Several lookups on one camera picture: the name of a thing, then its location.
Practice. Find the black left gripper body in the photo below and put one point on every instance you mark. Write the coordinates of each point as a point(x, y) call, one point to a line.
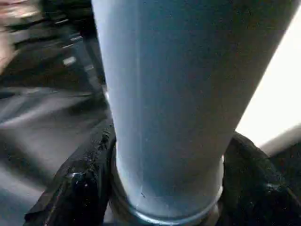
point(66, 12)

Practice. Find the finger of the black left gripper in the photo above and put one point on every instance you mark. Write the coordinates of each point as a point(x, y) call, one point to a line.
point(82, 56)

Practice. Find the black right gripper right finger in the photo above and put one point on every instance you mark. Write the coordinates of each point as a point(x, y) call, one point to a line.
point(263, 188)

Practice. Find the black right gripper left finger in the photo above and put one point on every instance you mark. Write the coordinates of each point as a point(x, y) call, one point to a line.
point(75, 188)

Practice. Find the white plastic table top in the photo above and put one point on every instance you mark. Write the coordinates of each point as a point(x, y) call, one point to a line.
point(282, 94)

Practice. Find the white plastic table leg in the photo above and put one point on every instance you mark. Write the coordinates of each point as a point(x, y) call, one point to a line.
point(178, 94)

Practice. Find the black mat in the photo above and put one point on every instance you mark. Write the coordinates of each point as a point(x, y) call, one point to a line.
point(37, 132)

